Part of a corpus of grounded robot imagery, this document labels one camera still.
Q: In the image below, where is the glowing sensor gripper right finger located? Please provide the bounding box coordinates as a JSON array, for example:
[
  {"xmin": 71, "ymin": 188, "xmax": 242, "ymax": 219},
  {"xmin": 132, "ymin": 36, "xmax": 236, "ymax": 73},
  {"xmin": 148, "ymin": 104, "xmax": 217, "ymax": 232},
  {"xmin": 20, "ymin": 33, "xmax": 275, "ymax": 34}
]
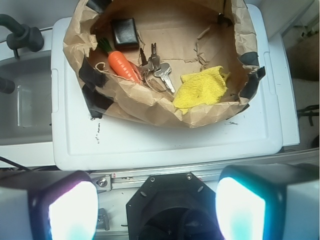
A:
[{"xmin": 215, "ymin": 163, "xmax": 320, "ymax": 240}]

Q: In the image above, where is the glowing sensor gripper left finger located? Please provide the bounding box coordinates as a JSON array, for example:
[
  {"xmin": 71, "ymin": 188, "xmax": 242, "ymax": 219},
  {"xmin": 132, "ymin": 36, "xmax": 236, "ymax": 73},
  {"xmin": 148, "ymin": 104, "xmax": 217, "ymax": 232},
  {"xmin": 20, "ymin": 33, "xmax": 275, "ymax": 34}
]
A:
[{"xmin": 0, "ymin": 170, "xmax": 99, "ymax": 240}]

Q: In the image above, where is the yellow cloth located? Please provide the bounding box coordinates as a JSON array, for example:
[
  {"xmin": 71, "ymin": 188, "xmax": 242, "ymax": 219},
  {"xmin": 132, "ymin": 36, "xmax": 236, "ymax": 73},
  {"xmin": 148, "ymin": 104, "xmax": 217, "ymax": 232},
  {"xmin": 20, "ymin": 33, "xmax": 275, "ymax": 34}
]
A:
[{"xmin": 173, "ymin": 65, "xmax": 231, "ymax": 114}]

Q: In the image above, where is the white plastic tray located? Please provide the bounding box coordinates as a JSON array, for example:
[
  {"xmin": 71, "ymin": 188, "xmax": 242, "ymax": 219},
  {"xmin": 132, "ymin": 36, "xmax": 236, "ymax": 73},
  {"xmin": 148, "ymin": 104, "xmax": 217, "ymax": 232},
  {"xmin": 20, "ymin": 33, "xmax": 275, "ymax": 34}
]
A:
[{"xmin": 51, "ymin": 4, "xmax": 283, "ymax": 171}]

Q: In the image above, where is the white toy sink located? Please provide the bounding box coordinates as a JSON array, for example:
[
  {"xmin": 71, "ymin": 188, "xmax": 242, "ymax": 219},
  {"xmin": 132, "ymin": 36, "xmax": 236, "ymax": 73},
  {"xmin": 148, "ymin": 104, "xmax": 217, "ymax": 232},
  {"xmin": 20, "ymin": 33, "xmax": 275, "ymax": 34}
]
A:
[{"xmin": 0, "ymin": 30, "xmax": 55, "ymax": 167}]

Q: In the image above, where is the brown paper bag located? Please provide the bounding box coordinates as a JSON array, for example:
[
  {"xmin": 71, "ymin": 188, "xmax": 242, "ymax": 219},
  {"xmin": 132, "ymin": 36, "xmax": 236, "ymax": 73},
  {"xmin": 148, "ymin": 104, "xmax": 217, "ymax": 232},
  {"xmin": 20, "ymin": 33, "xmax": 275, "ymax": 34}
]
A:
[{"xmin": 63, "ymin": 0, "xmax": 266, "ymax": 128}]

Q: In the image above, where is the orange toy carrot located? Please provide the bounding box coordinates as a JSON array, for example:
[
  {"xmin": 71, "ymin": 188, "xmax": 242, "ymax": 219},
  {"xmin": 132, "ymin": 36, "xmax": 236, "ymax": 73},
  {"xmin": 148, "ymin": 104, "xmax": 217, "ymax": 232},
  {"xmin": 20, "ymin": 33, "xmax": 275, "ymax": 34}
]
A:
[{"xmin": 97, "ymin": 37, "xmax": 142, "ymax": 84}]

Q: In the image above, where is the dark grey toy faucet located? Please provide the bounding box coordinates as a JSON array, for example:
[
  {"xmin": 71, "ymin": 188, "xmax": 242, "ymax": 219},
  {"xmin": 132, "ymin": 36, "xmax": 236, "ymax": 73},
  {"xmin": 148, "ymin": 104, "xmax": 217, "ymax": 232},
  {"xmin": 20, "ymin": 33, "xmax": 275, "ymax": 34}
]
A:
[{"xmin": 0, "ymin": 14, "xmax": 45, "ymax": 59}]

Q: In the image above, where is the bunch of silver keys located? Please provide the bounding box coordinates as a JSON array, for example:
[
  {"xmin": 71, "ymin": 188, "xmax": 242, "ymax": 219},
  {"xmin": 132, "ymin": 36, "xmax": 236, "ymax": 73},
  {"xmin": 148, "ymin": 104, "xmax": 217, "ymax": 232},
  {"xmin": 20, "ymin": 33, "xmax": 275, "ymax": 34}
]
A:
[{"xmin": 139, "ymin": 42, "xmax": 176, "ymax": 94}]

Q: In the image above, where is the small black box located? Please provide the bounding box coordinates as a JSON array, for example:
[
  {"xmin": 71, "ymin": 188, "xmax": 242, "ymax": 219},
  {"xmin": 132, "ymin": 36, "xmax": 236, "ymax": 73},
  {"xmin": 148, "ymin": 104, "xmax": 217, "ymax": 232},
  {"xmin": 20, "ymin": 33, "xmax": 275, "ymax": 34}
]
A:
[{"xmin": 110, "ymin": 18, "xmax": 140, "ymax": 50}]

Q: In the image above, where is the black octagonal mount plate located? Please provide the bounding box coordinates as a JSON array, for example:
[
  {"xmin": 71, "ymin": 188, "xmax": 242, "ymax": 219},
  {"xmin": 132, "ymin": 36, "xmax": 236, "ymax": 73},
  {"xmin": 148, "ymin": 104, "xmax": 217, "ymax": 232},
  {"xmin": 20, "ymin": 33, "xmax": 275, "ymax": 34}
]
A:
[{"xmin": 126, "ymin": 172, "xmax": 224, "ymax": 240}]

